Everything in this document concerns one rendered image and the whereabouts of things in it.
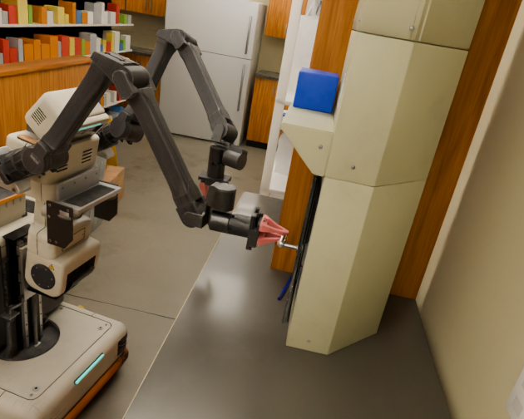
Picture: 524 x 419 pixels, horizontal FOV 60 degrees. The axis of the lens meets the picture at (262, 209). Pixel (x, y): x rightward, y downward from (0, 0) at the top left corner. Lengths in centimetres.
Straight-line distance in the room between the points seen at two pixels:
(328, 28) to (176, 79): 496
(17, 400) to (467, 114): 181
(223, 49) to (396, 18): 510
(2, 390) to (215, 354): 109
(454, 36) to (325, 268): 57
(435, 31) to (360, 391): 81
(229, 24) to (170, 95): 119
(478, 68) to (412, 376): 82
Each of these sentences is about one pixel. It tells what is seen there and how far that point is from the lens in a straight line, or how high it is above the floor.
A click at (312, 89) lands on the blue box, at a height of 156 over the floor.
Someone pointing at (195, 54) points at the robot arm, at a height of 155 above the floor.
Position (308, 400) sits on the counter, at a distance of 111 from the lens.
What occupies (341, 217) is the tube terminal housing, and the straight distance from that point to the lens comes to 103.
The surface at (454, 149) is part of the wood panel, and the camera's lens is 141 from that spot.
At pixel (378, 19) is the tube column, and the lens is 96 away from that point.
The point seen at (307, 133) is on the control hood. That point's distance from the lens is 98.
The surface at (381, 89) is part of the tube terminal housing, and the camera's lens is 96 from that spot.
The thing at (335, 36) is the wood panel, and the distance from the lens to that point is 132.
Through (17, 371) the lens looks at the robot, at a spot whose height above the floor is 28.
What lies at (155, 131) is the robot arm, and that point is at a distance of 119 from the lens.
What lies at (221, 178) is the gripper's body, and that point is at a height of 119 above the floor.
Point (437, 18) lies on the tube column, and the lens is 101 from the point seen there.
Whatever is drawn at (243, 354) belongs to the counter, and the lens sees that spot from 118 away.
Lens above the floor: 172
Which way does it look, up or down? 23 degrees down
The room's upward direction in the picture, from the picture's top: 10 degrees clockwise
